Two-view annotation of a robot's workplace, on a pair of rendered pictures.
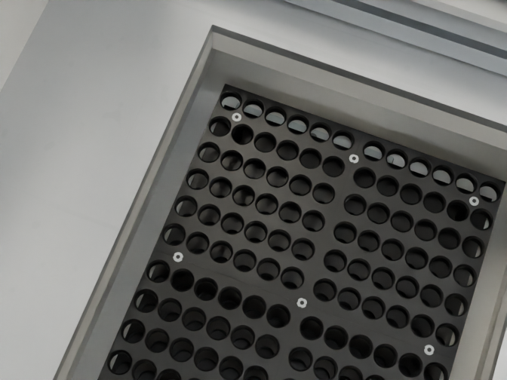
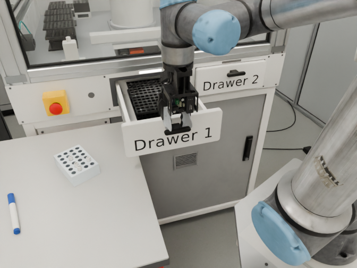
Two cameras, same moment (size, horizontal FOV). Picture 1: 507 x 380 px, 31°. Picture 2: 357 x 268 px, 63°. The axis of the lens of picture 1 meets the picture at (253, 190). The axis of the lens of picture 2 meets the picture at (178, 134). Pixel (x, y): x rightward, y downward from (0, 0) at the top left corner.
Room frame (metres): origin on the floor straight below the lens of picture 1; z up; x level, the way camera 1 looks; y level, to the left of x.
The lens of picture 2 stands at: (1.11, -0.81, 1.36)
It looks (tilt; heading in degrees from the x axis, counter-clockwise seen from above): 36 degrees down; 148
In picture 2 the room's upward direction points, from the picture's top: straight up
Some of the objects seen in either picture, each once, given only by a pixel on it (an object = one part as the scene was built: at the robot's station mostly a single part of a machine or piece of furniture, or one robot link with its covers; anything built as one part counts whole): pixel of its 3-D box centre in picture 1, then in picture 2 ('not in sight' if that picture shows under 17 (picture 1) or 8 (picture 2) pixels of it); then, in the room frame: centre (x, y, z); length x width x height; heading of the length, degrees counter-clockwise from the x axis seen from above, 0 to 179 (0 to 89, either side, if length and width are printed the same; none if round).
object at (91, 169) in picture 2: not in sight; (76, 164); (0.39, -0.73, 0.78); 0.12 x 0.08 x 0.04; 10
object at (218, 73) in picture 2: not in sight; (230, 77); (0.32, -0.08, 0.87); 0.29 x 0.02 x 0.11; 75
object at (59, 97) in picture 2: not in sight; (56, 103); (0.17, -0.71, 0.88); 0.07 x 0.05 x 0.07; 75
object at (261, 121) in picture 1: (357, 147); not in sight; (0.22, -0.06, 0.90); 0.18 x 0.02 x 0.01; 75
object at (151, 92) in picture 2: not in sight; (157, 100); (0.32, -0.41, 0.87); 0.22 x 0.18 x 0.06; 165
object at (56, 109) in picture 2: not in sight; (56, 108); (0.20, -0.72, 0.88); 0.04 x 0.03 x 0.04; 75
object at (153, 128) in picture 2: not in sight; (173, 132); (0.52, -0.46, 0.87); 0.29 x 0.02 x 0.11; 75
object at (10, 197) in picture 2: not in sight; (13, 212); (0.48, -0.91, 0.77); 0.14 x 0.02 x 0.02; 179
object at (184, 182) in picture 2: not in sight; (146, 123); (-0.21, -0.22, 0.40); 1.03 x 0.95 x 0.80; 75
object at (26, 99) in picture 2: not in sight; (138, 44); (-0.22, -0.23, 0.87); 1.02 x 0.95 x 0.14; 75
